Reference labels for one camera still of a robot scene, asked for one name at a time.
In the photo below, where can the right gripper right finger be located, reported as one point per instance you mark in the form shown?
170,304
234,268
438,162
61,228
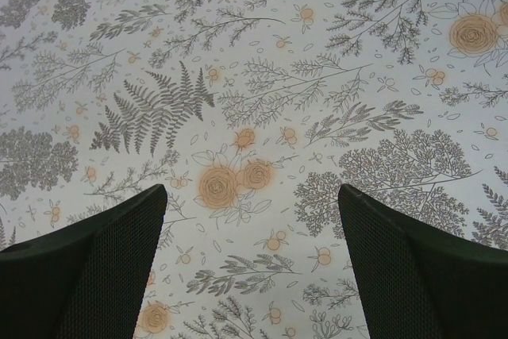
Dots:
416,281

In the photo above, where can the floral table cloth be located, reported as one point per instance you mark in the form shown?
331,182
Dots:
252,113

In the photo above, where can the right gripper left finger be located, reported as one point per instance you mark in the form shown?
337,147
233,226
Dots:
86,280

